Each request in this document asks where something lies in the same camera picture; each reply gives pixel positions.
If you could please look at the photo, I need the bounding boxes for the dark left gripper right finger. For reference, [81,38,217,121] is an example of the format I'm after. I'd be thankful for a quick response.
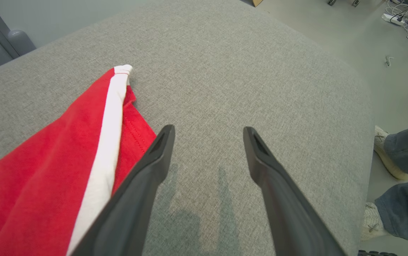
[243,126,347,256]

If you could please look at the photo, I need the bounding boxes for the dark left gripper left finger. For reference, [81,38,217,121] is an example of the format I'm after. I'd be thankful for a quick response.
[70,124,175,256]

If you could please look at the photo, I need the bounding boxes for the red shorts with white stripes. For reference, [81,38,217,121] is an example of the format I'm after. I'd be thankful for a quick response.
[0,64,157,256]

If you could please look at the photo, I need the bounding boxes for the beige knit shoe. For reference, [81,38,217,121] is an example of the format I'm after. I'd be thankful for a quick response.
[374,126,408,180]
[360,203,391,241]

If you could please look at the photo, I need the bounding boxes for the black ribbed floor object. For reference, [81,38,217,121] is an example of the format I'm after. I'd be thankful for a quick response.
[357,250,398,256]

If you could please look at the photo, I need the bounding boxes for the white power strip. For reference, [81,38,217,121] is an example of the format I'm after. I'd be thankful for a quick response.
[382,14,406,26]

